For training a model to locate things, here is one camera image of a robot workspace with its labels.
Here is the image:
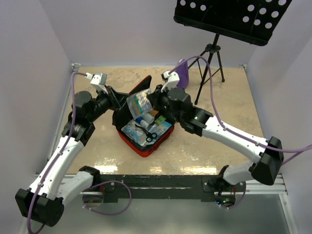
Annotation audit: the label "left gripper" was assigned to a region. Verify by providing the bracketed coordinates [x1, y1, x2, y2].
[88, 85, 130, 122]

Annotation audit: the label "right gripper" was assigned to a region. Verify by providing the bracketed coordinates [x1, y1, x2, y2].
[148, 83, 182, 123]

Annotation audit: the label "brown medicine bottle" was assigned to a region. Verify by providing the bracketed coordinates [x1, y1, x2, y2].
[149, 110, 160, 118]

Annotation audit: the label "bandage packets pile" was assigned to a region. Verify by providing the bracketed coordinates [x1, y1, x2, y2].
[126, 88, 153, 119]

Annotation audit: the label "green small box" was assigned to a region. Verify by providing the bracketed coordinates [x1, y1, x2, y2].
[155, 115, 166, 126]

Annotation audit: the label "small blue label bottle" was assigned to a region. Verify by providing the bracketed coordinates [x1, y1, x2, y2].
[135, 117, 150, 128]

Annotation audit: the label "blue pouch packet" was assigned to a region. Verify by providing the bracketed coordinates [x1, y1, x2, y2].
[149, 121, 172, 137]

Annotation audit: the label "red black medicine case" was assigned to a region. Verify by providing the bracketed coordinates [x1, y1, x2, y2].
[112, 75, 176, 158]

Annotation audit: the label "black handled scissors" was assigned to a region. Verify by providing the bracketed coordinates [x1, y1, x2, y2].
[135, 124, 158, 142]

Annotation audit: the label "white gauze packet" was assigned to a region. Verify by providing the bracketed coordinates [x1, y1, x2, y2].
[136, 136, 148, 147]

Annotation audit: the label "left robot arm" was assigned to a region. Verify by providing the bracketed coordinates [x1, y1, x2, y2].
[15, 86, 128, 227]

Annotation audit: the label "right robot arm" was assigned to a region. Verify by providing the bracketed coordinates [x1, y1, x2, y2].
[147, 88, 284, 192]

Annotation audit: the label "purple metronome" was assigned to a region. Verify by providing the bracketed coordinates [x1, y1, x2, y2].
[175, 58, 189, 89]

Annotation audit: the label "black music stand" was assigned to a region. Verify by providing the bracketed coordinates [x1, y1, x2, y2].
[173, 0, 293, 106]

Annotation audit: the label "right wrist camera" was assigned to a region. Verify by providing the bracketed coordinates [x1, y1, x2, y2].
[161, 71, 180, 93]

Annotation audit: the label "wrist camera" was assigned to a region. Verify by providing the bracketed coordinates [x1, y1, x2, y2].
[86, 73, 107, 93]
[161, 71, 180, 93]

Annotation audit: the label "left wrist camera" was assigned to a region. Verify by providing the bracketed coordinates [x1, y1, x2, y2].
[86, 73, 107, 93]

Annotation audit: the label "aluminium frame rail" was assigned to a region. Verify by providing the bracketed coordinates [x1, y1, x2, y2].
[18, 63, 81, 234]

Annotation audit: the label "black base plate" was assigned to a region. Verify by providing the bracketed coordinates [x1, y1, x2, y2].
[87, 174, 244, 203]

